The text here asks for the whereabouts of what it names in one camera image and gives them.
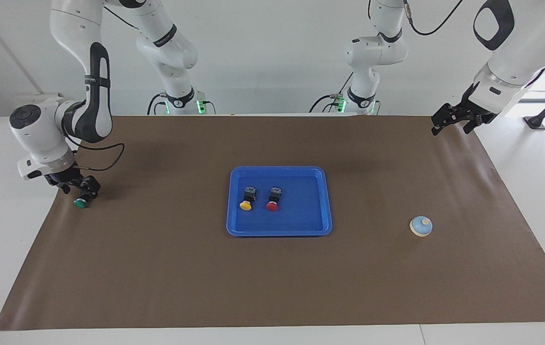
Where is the brown table mat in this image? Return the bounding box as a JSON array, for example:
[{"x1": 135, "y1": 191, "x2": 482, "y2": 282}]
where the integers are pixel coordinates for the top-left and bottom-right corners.
[{"x1": 0, "y1": 114, "x2": 545, "y2": 331}]

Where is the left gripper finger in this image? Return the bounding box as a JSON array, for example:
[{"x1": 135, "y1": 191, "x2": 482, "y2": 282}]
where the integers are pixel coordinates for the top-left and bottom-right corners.
[
  {"x1": 464, "y1": 115, "x2": 483, "y2": 135},
  {"x1": 431, "y1": 103, "x2": 464, "y2": 136}
]

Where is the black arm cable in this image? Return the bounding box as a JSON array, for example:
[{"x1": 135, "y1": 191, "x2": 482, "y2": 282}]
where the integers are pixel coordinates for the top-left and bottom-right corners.
[
  {"x1": 402, "y1": 0, "x2": 464, "y2": 37},
  {"x1": 64, "y1": 134, "x2": 125, "y2": 172}
]

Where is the yellow push button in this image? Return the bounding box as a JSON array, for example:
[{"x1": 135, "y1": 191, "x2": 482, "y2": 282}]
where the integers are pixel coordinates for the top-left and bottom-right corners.
[{"x1": 239, "y1": 187, "x2": 257, "y2": 211}]

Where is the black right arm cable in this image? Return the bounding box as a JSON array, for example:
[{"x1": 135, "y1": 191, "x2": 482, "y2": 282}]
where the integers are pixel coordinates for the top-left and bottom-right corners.
[{"x1": 64, "y1": 134, "x2": 125, "y2": 172}]

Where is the blue plastic tray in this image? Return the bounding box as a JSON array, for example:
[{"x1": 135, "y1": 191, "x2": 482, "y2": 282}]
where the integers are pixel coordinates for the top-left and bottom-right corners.
[{"x1": 226, "y1": 166, "x2": 333, "y2": 238}]

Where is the light blue desk bell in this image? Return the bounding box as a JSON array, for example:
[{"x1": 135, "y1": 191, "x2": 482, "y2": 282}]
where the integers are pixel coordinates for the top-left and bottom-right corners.
[{"x1": 409, "y1": 216, "x2": 433, "y2": 238}]

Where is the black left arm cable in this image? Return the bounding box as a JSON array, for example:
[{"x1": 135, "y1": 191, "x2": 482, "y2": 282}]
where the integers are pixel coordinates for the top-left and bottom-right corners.
[{"x1": 402, "y1": 0, "x2": 464, "y2": 37}]

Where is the red push button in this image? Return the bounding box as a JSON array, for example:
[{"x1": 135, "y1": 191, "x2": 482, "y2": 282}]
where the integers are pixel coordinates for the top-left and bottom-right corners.
[{"x1": 266, "y1": 187, "x2": 283, "y2": 211}]

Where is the black base cable with connector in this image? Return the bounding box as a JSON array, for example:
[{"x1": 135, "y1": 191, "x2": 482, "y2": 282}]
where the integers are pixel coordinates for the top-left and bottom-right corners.
[{"x1": 309, "y1": 72, "x2": 355, "y2": 114}]

